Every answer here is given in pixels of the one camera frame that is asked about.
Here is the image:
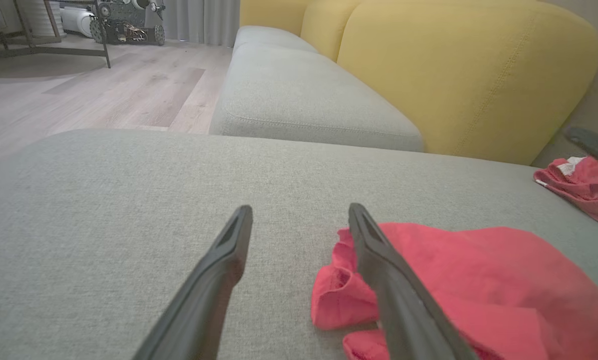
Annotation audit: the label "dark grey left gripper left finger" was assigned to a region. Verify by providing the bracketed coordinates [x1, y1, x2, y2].
[131, 204, 254, 360]

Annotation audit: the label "large grey sofa chaise cushion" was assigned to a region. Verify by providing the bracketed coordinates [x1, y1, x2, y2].
[0, 129, 598, 360]

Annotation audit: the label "grey sofa seat cushion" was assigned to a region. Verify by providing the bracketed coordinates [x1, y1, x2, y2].
[232, 25, 320, 55]
[209, 41, 425, 153]

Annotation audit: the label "white robot dog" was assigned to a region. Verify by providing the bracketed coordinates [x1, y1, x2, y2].
[129, 0, 166, 13]

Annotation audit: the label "white round device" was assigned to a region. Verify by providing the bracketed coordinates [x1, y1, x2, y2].
[59, 6, 97, 38]

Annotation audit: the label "red shorts with white waistband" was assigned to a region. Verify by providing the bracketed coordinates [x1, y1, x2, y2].
[533, 156, 598, 233]

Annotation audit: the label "yellow sofa armrest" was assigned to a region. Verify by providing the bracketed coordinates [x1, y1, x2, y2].
[239, 0, 314, 37]

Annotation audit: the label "red jersey with white sleeves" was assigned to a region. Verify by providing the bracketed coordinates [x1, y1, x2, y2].
[310, 222, 598, 360]

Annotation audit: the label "black tracked robot vehicle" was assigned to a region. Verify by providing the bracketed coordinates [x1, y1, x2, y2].
[90, 2, 166, 47]

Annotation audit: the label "large yellow sofa backrest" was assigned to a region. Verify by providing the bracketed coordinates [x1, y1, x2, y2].
[337, 0, 598, 167]

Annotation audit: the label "white ribbed planter pot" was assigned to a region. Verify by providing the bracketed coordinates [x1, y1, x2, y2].
[16, 0, 62, 38]

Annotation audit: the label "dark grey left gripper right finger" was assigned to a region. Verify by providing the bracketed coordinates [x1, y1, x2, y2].
[348, 202, 479, 360]

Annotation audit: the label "grey pleated curtain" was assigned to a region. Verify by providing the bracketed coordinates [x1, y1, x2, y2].
[144, 0, 240, 47]

